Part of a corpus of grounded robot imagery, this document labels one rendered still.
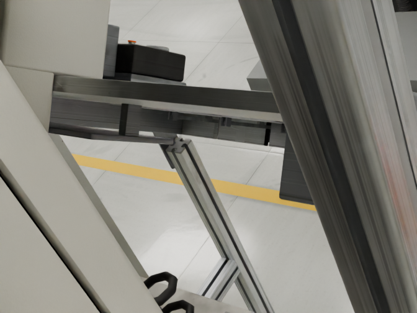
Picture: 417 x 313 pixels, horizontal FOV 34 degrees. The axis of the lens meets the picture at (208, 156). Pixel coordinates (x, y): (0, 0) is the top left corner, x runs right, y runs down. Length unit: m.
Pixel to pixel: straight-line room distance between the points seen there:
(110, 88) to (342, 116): 0.18
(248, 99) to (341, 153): 0.08
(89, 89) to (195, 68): 2.47
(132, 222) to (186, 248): 0.27
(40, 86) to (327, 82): 0.22
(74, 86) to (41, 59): 0.03
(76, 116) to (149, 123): 0.17
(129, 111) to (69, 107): 0.39
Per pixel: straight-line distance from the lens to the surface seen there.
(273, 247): 1.97
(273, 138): 1.16
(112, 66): 0.65
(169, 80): 0.69
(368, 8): 0.26
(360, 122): 0.26
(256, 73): 1.52
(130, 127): 0.71
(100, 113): 1.13
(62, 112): 1.08
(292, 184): 0.32
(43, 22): 0.43
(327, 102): 0.26
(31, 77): 0.43
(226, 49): 2.92
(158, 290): 1.12
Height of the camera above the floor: 1.39
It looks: 36 degrees down
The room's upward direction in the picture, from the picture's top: 25 degrees counter-clockwise
